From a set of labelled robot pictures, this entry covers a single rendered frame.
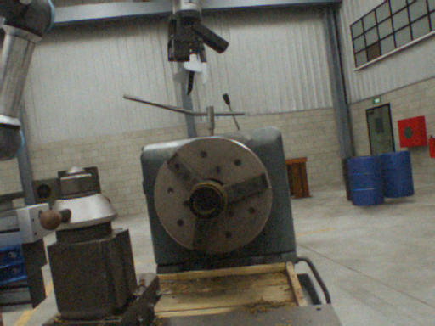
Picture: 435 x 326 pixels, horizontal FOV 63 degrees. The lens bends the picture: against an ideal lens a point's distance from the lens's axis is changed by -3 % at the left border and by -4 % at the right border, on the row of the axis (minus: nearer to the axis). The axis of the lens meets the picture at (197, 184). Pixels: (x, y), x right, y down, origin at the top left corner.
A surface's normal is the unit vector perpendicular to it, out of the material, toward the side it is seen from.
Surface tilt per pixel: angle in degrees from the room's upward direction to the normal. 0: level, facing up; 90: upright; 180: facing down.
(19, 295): 90
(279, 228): 90
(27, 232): 90
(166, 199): 90
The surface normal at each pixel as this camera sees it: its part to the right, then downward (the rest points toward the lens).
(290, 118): 0.14, 0.04
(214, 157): -0.15, 0.07
